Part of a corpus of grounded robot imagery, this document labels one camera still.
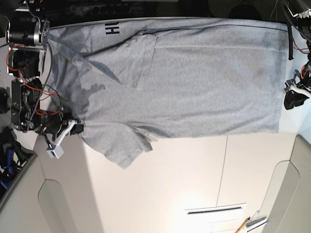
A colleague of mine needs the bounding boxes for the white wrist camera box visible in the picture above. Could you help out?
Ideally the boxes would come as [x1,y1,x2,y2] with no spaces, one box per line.
[47,144,64,159]

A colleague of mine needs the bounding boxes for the black blue clamp pile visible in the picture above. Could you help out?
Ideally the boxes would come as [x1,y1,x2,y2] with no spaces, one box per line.
[0,127,34,192]

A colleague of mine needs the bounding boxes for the white table cable grommet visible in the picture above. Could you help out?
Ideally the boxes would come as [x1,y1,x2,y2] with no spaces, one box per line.
[184,203,247,223]

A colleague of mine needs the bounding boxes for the black clamp at left edge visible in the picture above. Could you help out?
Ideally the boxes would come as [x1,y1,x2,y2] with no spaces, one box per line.
[0,87,10,114]

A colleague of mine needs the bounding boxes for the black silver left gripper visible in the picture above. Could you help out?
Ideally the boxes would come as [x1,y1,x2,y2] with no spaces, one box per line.
[284,62,311,110]

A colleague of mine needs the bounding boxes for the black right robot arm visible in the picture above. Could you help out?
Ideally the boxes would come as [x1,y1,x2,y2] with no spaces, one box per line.
[0,0,83,151]

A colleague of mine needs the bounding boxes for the grey T-shirt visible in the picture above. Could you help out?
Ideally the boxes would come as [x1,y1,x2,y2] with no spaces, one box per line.
[48,18,288,168]

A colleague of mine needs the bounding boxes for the wooden handled tool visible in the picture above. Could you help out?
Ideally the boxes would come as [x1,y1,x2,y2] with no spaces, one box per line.
[235,217,250,233]

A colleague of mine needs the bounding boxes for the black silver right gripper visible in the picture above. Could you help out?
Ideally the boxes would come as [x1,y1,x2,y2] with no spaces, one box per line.
[36,111,84,145]

